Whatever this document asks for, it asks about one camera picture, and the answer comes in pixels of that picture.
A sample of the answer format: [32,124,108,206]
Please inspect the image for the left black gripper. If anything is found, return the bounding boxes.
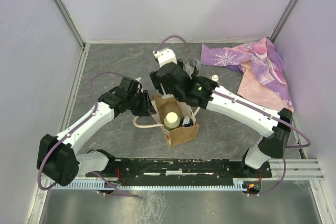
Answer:
[127,90,157,118]

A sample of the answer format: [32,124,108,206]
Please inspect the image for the clear bottle dark cap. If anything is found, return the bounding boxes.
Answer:
[184,58,201,77]

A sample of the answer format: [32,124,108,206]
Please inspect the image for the brown canvas tote bag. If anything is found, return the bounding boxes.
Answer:
[133,94,199,147]

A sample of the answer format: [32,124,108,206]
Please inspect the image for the amber bottle white cap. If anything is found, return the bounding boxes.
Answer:
[211,74,219,84]

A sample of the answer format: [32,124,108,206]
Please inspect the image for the purple pink patterned cloth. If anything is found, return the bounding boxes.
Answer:
[201,37,294,111]

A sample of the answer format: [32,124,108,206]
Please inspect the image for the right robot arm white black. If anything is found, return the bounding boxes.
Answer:
[150,62,292,177]

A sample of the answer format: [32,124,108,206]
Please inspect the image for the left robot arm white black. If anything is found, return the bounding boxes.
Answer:
[37,77,156,186]

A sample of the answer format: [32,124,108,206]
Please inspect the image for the cream lid green jar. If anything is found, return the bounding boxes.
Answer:
[164,112,180,131]

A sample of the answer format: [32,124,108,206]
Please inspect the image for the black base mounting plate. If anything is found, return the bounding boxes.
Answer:
[99,158,272,186]

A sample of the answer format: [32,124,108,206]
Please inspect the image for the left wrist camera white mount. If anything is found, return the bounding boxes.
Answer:
[136,77,143,91]

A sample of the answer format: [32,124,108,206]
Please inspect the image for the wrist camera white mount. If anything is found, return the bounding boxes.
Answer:
[153,48,177,68]
[136,77,143,91]

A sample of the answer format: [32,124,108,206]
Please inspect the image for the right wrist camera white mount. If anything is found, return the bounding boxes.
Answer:
[153,48,177,68]

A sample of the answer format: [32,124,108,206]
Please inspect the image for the light blue slotted cable duct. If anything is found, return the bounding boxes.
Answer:
[49,178,260,190]

